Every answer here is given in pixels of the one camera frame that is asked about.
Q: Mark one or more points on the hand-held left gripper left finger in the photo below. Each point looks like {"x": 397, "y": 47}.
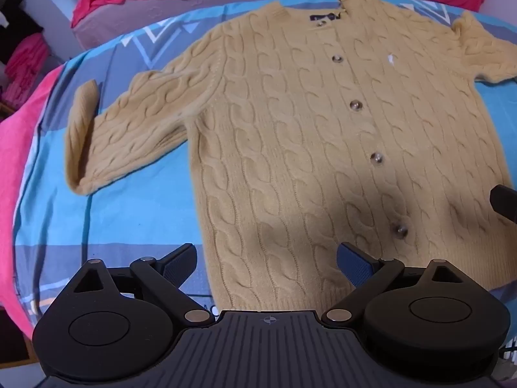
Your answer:
{"x": 178, "y": 266}

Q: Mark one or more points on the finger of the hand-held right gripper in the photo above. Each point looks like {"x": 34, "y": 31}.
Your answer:
{"x": 504, "y": 204}

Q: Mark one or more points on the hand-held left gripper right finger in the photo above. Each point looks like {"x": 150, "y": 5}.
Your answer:
{"x": 355, "y": 267}

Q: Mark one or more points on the pile of pink clothes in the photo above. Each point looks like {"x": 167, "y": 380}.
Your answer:
{"x": 26, "y": 70}

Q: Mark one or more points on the blue and grey patterned bedsheet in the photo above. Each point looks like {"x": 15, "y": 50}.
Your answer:
{"x": 133, "y": 218}

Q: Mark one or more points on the pink blanket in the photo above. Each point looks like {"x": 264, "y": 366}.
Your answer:
{"x": 24, "y": 194}

